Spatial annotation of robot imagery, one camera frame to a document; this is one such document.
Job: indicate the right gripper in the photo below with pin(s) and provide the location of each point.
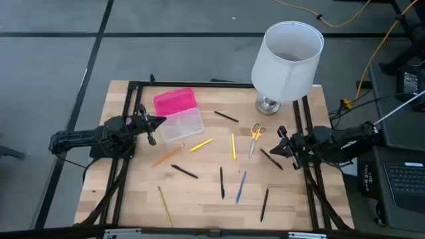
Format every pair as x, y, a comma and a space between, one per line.
300, 146

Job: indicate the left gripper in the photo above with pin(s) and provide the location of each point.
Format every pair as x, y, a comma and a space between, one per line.
137, 124

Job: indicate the pink-lidded clear supply box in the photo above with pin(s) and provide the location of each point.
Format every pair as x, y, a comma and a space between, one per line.
174, 101

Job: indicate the orange wooden pencil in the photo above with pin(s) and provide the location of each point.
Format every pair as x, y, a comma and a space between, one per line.
168, 155

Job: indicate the yellow pen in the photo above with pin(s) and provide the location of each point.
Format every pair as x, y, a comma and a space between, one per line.
233, 147

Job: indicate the yellow highlighter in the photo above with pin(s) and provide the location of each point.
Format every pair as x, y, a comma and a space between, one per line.
201, 145

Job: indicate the blue pen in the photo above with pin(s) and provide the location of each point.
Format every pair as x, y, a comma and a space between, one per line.
241, 187

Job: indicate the yellow wooden pencil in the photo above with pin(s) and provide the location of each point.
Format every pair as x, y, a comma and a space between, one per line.
165, 206

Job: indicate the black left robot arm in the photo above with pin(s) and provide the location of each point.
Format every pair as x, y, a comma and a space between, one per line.
76, 137

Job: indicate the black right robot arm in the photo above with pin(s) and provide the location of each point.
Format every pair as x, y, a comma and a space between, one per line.
348, 136

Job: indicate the white-shaded silver table lamp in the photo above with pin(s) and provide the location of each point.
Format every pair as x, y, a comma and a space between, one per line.
282, 76

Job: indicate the black tote bag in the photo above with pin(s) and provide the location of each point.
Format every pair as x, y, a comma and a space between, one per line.
369, 181

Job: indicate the dark grey side table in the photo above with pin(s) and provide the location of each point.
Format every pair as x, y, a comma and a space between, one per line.
388, 132

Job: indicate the black caster wheel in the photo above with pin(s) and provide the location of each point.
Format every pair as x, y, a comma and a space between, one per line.
381, 220

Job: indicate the grey laptop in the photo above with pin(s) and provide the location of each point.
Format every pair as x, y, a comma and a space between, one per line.
406, 179

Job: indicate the black power adapter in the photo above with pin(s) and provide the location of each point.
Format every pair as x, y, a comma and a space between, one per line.
410, 83

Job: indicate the dark chair base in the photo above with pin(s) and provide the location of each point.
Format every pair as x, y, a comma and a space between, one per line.
10, 152

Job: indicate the black front crossbar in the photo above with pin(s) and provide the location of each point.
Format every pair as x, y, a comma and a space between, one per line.
50, 233

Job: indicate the black stand legs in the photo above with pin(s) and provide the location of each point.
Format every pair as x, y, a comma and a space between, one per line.
411, 31

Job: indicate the black aluminium table frame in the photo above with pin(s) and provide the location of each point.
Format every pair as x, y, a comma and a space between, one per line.
199, 84

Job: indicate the silver bracket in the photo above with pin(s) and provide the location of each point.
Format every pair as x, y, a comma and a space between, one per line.
119, 234
305, 236

